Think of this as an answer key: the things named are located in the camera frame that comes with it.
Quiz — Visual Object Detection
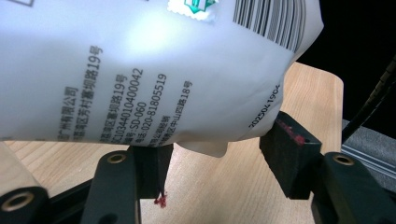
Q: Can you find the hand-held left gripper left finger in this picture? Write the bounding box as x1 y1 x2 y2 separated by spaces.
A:
128 143 175 208

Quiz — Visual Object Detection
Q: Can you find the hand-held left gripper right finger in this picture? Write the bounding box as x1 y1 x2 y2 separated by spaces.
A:
259 110 323 201

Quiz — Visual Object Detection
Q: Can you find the white plastic bag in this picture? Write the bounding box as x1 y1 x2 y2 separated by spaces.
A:
0 0 325 159

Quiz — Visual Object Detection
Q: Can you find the metal floor rail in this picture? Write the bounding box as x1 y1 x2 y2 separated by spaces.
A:
341 119 396 182

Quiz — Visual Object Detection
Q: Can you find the right hand-held gripper cable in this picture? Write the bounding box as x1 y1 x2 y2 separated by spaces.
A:
341 54 396 145

